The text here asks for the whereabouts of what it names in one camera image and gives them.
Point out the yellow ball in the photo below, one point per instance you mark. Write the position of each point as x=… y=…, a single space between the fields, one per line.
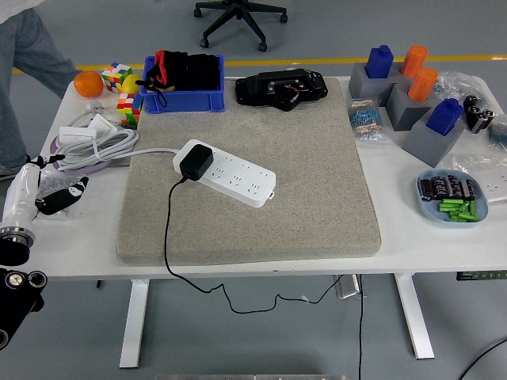
x=132 y=82

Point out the brown capacitor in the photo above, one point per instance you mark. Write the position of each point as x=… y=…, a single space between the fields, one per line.
x=427 y=190

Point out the white flat box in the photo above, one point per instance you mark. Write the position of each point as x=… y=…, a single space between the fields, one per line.
x=77 y=134

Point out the person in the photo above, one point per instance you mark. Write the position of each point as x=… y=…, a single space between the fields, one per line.
x=24 y=47

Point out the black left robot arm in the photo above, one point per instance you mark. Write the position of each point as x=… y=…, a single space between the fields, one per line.
x=16 y=289

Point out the grey block holder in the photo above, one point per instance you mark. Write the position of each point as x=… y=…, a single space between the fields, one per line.
x=404 y=112
x=362 y=87
x=425 y=146

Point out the white power strip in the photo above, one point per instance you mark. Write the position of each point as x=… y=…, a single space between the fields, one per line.
x=237 y=182

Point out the black office chair base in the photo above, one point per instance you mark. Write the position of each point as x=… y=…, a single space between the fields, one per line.
x=237 y=12

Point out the clear bag of resistors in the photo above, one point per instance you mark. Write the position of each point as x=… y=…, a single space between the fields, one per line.
x=365 y=120

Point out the orange cylinder block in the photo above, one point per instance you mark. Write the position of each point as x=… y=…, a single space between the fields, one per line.
x=422 y=85
x=414 y=61

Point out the light blue plate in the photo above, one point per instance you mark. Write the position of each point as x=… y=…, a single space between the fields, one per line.
x=429 y=210

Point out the crumpled clear plastic bag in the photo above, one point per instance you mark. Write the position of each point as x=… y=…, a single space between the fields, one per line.
x=455 y=83

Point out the orange fruit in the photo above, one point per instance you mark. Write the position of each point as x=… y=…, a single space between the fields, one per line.
x=88 y=84

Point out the green battery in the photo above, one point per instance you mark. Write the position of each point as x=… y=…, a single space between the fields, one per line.
x=473 y=208
x=464 y=206
x=449 y=207
x=461 y=219
x=453 y=201
x=467 y=216

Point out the black red fabric pouch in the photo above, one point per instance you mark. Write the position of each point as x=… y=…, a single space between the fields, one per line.
x=170 y=63

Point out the table height control panel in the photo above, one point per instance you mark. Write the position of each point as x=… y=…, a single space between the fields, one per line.
x=481 y=276

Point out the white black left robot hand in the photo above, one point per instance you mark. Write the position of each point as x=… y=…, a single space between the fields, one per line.
x=20 y=194

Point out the silver box under table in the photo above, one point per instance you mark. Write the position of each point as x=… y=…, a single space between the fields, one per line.
x=348 y=287

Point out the tall multicolour puzzle cube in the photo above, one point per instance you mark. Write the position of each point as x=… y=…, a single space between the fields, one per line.
x=128 y=111

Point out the black cylinder cell bundle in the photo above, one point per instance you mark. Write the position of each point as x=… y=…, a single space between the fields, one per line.
x=478 y=115

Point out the grey-brown felt mat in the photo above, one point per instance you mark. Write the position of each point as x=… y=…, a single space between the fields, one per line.
x=297 y=190

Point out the white wall switch plate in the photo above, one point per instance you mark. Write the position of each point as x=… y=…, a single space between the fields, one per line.
x=104 y=124

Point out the black foam block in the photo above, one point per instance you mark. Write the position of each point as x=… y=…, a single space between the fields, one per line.
x=204 y=71

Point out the blue plastic bin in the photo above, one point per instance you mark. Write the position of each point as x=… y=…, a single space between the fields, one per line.
x=190 y=101

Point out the white table leg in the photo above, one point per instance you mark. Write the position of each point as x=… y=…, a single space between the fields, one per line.
x=134 y=324
x=414 y=316

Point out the bag of blue components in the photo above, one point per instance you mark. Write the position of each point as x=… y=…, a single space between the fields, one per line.
x=499 y=132

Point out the black plug adapter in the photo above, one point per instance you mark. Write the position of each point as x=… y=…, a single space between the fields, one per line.
x=197 y=160

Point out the blue bottle-shaped block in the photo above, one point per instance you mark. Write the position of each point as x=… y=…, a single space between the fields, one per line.
x=379 y=63
x=444 y=118

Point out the black device housing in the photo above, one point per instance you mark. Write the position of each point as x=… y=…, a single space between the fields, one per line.
x=257 y=85

